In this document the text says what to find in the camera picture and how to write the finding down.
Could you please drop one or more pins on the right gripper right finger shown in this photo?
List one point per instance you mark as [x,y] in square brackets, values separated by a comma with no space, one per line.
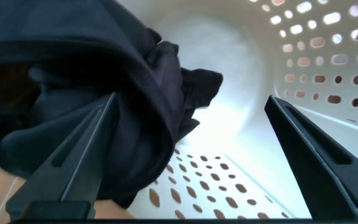
[322,177]

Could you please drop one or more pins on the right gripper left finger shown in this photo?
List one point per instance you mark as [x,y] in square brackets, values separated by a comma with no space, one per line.
[73,177]

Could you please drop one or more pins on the heap of clothes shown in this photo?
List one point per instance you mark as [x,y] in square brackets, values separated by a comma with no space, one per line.
[73,46]

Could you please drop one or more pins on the white laundry basket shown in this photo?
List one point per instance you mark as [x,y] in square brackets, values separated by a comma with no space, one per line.
[306,68]

